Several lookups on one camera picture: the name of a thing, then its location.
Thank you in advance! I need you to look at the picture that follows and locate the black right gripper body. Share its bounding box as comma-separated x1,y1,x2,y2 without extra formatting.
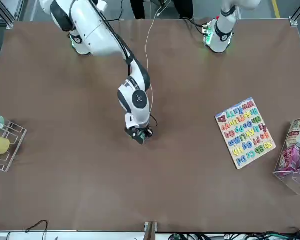
124,126,146,145

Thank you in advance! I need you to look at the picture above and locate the white charger cable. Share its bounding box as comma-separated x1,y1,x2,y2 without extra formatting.
145,0,171,118

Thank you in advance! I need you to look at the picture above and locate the colourful alphabet puzzle board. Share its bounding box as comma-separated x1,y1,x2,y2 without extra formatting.
214,97,277,170

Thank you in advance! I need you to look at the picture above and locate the person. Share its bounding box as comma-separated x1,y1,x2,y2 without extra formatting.
129,0,195,20

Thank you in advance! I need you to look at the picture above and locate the pink snack box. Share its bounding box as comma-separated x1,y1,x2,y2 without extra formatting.
278,144,300,172

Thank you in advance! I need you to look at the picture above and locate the clear acrylic shelf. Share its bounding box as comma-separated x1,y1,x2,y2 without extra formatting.
273,116,300,196

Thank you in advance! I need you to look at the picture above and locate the white snack bag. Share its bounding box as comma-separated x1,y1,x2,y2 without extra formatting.
287,116,300,148

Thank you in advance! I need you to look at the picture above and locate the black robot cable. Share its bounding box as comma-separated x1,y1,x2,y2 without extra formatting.
181,16,211,36
96,4,135,76

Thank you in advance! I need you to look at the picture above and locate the aluminium post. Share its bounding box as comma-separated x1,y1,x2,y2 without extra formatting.
143,221,159,240

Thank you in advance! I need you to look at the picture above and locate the white wire cup rack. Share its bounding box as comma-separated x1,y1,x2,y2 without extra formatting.
0,111,28,173

